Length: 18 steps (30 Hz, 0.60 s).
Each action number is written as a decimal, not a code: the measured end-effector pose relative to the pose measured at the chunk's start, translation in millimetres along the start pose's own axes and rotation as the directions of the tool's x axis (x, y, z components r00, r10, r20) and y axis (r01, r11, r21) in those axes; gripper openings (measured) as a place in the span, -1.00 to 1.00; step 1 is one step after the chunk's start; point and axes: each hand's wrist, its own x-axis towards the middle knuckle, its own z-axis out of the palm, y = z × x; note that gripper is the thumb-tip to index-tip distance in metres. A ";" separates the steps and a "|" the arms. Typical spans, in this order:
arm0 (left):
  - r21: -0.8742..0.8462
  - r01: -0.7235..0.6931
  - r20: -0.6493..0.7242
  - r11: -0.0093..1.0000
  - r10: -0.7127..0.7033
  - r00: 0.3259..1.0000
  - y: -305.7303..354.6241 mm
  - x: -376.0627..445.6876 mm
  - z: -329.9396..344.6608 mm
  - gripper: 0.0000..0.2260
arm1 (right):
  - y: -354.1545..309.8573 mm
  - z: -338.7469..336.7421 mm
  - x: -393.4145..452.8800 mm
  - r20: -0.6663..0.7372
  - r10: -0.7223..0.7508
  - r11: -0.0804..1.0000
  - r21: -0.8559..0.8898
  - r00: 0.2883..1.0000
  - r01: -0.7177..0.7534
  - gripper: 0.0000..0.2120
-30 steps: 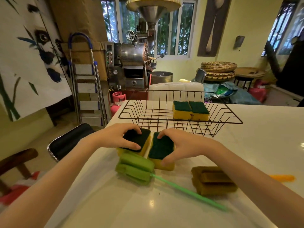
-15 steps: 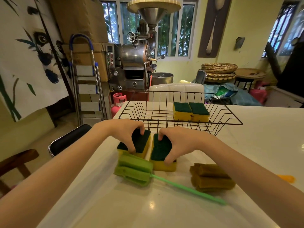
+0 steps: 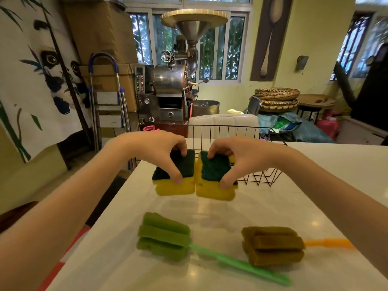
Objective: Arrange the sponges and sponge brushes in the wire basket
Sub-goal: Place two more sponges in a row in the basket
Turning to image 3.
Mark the person's right hand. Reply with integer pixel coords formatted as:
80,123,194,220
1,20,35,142
207,136,283,190

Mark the person's left hand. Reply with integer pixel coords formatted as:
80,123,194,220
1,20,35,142
117,130,188,185

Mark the yellow green scouring sponge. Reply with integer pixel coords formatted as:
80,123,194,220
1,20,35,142
152,149,197,197
195,151,239,201

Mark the person's right forearm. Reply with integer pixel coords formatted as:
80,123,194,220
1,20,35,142
273,147,388,278

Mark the person's left forearm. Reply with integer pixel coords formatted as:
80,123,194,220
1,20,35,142
0,138,129,291

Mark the green sponge bottle brush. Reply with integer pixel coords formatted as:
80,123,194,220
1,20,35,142
136,212,292,287

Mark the metal bucket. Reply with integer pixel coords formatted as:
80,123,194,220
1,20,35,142
191,100,220,118

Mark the blue plastic bag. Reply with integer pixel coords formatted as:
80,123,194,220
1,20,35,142
258,112,334,143

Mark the metal coffee roaster machine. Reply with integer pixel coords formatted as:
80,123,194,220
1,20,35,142
134,21,213,134

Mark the stack of woven baskets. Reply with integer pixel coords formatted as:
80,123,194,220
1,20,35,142
254,87,301,113

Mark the black round stool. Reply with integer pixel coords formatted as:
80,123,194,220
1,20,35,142
296,104,323,122

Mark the pink plastic container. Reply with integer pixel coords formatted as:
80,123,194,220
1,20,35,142
316,110,343,139

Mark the flat woven tray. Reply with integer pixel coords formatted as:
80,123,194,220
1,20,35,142
298,93,337,108

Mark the white cabinet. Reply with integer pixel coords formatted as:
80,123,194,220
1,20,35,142
336,116,388,146

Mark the large cardboard box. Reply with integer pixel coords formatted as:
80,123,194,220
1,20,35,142
62,0,139,66

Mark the panda print curtain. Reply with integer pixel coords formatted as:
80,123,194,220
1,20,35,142
0,0,93,164

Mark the window with black grille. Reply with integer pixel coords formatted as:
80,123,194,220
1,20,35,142
330,12,374,81

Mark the black wire basket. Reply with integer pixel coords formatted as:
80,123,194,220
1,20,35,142
133,124,288,187

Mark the orange handled sponge bottle brush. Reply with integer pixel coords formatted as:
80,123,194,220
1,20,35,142
241,226,356,267

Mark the blue handled step ladder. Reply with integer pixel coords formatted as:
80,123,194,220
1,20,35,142
88,53,137,171

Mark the window with white frame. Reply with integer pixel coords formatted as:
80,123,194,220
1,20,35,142
124,0,253,86

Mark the grey wall lamp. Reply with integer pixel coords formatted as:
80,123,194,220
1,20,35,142
295,55,309,72

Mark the spoon wall picture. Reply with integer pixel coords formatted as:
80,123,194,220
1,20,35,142
250,0,294,82

